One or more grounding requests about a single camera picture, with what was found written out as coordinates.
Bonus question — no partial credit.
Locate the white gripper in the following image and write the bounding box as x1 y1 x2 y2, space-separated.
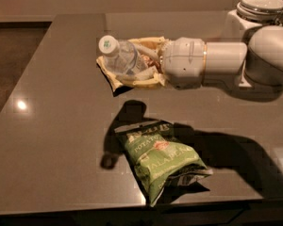
116 37 206 89

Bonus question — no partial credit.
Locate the clear blue plastic water bottle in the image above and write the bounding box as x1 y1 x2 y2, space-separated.
98 35 147 75

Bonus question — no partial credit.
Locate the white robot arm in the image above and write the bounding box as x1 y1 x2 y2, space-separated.
122 25 283 94

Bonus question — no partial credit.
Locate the brown salt chips bag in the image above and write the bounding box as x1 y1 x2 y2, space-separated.
96 35 170 92

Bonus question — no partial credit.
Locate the green jalapeno chips bag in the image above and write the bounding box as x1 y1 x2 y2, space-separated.
114 121 212 207

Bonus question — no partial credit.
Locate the white ceramic canister jar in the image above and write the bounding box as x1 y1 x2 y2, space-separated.
225 0 283 89

